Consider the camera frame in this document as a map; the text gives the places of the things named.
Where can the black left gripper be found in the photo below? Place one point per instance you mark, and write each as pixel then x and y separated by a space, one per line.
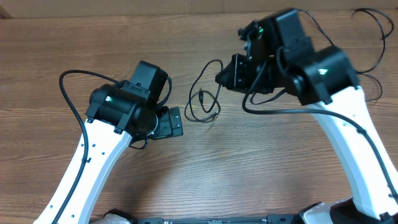
pixel 164 129

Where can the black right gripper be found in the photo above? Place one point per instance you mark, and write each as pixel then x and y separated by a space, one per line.
pixel 237 73

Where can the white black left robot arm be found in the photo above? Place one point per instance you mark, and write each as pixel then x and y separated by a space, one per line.
pixel 120 113

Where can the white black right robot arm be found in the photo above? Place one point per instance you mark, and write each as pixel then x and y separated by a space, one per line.
pixel 280 55

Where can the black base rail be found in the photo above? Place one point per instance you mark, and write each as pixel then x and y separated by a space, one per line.
pixel 268 219

